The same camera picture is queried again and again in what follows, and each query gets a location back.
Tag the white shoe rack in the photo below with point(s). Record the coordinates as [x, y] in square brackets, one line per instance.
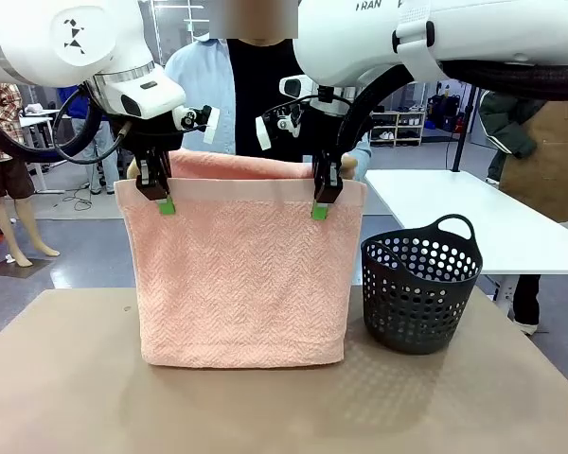
[397, 127]

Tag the person in brown apron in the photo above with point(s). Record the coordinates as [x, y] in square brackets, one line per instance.
[539, 156]

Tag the person in light blue shirt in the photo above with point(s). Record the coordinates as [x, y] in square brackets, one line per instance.
[246, 94]

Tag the person's left hand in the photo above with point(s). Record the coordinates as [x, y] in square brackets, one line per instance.
[349, 166]

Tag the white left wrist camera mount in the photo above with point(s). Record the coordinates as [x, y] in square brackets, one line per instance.
[203, 122]

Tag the person in plaid shirt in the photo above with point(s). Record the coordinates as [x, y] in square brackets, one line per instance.
[9, 179]

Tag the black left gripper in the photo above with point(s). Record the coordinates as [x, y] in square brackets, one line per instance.
[149, 137]

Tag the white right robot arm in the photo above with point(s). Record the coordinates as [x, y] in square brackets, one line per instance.
[383, 38]

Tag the pink towel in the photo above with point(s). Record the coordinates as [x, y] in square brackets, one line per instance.
[241, 279]

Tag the person's right hand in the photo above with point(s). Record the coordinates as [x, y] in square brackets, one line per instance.
[132, 169]

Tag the black stand with white head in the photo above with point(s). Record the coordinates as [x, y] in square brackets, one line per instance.
[461, 127]

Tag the black perforated laundry basket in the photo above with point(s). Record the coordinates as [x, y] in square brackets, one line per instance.
[419, 293]

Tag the large white table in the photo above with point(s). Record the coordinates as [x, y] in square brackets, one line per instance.
[478, 222]

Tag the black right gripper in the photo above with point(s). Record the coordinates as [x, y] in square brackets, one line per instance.
[312, 132]

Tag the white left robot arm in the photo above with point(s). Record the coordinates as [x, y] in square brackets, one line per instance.
[76, 42]

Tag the person in blue hoodie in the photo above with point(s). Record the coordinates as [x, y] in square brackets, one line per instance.
[99, 156]

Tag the black bags pile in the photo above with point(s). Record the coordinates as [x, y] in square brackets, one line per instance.
[445, 112]

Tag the white desk with papers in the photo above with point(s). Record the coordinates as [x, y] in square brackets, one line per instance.
[42, 142]

